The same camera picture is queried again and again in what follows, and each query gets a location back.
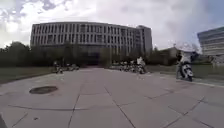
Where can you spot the small group of parked scooters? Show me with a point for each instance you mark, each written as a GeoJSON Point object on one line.
{"type": "Point", "coordinates": [72, 67]}

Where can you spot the large curved grey building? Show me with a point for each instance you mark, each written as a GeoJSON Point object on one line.
{"type": "Point", "coordinates": [90, 35]}

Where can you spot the concrete kerb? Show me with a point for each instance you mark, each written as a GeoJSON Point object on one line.
{"type": "Point", "coordinates": [23, 78]}

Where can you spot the grey building with window bands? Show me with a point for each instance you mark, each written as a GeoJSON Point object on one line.
{"type": "Point", "coordinates": [213, 41]}

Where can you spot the grass lawn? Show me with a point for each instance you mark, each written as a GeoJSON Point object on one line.
{"type": "Point", "coordinates": [20, 71]}

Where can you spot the row of trees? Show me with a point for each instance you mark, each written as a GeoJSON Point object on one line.
{"type": "Point", "coordinates": [23, 56]}

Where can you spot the grey slab pavement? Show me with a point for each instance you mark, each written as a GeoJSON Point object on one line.
{"type": "Point", "coordinates": [110, 100]}

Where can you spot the long row of parked scooters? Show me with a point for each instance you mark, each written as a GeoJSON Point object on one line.
{"type": "Point", "coordinates": [131, 67]}

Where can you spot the low building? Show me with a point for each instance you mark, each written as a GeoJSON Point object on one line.
{"type": "Point", "coordinates": [171, 55]}

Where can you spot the round dark manhole cover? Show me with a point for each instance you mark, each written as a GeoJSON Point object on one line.
{"type": "Point", "coordinates": [43, 89]}

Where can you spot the white scooter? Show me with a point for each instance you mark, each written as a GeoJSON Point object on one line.
{"type": "Point", "coordinates": [186, 70]}

